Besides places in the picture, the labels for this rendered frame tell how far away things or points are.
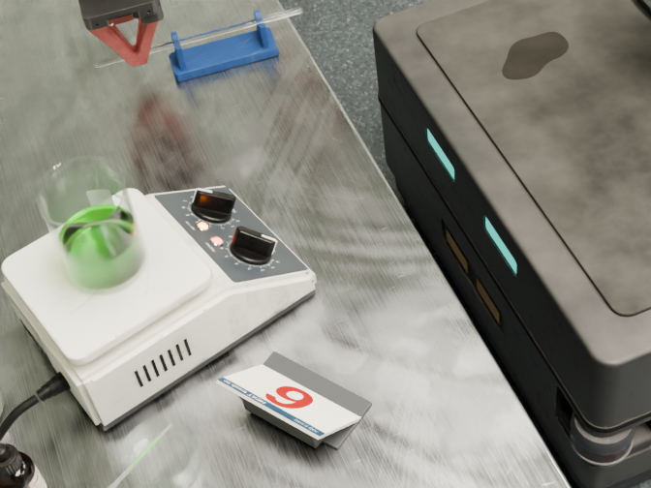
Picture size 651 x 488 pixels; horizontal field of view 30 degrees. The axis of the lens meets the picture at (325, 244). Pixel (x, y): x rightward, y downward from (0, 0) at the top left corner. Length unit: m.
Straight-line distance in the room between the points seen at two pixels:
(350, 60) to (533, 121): 0.73
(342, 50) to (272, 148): 1.24
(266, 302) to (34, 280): 0.17
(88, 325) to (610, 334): 0.71
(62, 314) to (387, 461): 0.25
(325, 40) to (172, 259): 1.48
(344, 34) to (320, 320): 1.44
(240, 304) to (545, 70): 0.88
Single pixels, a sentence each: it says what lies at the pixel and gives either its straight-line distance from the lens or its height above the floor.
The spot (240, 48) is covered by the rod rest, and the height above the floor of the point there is 0.76.
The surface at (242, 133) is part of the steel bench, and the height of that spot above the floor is 0.75.
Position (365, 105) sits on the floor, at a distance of 2.19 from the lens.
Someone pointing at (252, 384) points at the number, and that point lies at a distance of 0.88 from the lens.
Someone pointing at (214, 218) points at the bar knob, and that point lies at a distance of 0.95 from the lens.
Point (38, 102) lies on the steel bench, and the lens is 1.18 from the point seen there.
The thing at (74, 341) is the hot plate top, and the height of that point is 0.84.
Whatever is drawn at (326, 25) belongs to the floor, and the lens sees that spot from 2.36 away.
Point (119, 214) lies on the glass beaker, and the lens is 0.83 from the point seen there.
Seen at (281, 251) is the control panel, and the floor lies 0.78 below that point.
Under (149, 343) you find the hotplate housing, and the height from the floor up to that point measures 0.82.
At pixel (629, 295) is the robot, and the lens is 1.44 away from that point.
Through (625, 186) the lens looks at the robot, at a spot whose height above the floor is 0.37.
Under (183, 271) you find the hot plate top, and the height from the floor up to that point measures 0.84.
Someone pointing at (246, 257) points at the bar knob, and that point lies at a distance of 0.91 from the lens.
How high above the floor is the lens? 1.50
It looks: 49 degrees down
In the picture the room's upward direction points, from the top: 10 degrees counter-clockwise
